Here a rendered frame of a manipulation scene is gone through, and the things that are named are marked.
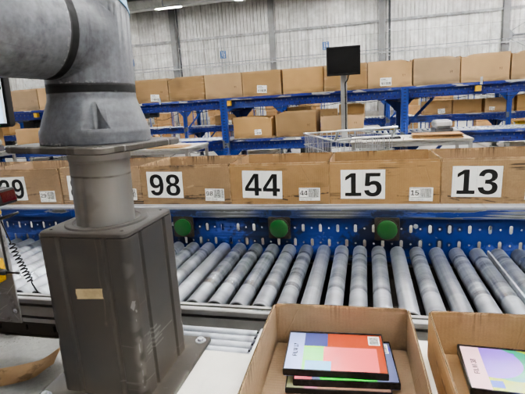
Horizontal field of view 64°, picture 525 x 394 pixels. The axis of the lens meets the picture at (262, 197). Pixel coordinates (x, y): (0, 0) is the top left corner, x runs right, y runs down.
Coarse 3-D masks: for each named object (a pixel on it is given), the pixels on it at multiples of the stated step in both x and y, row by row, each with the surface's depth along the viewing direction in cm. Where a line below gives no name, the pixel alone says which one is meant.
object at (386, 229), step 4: (384, 220) 149; (388, 220) 149; (380, 224) 150; (384, 224) 149; (388, 224) 149; (392, 224) 149; (380, 228) 150; (384, 228) 149; (388, 228) 149; (392, 228) 149; (396, 228) 149; (380, 232) 150; (384, 232) 150; (388, 232) 149; (392, 232) 149; (396, 232) 149; (380, 236) 151; (384, 236) 150; (388, 236) 150; (392, 236) 150
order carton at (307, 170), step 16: (240, 160) 181; (256, 160) 193; (272, 160) 191; (288, 160) 189; (304, 160) 188; (320, 160) 186; (240, 176) 166; (288, 176) 161; (304, 176) 160; (320, 176) 158; (240, 192) 167; (288, 192) 163; (320, 192) 160
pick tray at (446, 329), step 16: (432, 320) 81; (448, 320) 84; (464, 320) 83; (480, 320) 83; (496, 320) 82; (512, 320) 82; (432, 336) 80; (448, 336) 85; (464, 336) 84; (480, 336) 83; (496, 336) 83; (512, 336) 82; (432, 352) 80; (448, 352) 85; (432, 368) 81; (448, 368) 67; (448, 384) 65; (464, 384) 76
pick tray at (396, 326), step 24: (288, 312) 91; (312, 312) 90; (336, 312) 89; (360, 312) 88; (384, 312) 87; (408, 312) 85; (264, 336) 81; (288, 336) 93; (384, 336) 88; (408, 336) 85; (264, 360) 81; (408, 360) 84; (264, 384) 80; (408, 384) 77
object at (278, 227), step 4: (276, 220) 158; (280, 220) 158; (272, 224) 159; (276, 224) 158; (280, 224) 158; (284, 224) 158; (272, 228) 159; (276, 228) 159; (280, 228) 158; (284, 228) 158; (272, 232) 160; (276, 232) 159; (280, 232) 159; (284, 232) 159; (276, 236) 160; (280, 236) 159
